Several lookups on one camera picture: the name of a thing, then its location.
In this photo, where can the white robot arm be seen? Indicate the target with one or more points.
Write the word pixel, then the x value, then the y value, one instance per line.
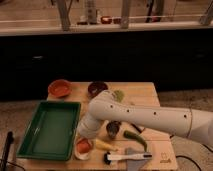
pixel 192 124

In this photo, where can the small metal cup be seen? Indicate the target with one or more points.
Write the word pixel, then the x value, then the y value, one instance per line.
pixel 113 128

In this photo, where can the red apple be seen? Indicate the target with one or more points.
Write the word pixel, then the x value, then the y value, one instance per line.
pixel 83 146

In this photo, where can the dark brown bowl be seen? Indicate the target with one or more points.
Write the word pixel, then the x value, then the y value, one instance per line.
pixel 96 87

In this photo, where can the green leafy vegetable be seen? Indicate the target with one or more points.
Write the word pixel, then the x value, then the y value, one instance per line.
pixel 118 95

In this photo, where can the orange bowl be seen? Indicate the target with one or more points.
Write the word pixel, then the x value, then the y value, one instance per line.
pixel 59 88

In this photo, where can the green chili pepper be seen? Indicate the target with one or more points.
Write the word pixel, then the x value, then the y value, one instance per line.
pixel 131 135

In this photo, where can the yellow corn cob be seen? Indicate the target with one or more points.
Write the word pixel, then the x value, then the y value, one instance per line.
pixel 103 145

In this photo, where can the green plastic tray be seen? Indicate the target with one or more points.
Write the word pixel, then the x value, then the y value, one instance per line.
pixel 51 132

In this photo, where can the grey cloth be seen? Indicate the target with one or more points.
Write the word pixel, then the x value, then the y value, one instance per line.
pixel 134 165

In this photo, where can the black stand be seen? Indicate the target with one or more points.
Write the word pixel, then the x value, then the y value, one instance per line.
pixel 9 140

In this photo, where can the white handled brush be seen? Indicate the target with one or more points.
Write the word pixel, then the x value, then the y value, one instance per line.
pixel 108 157

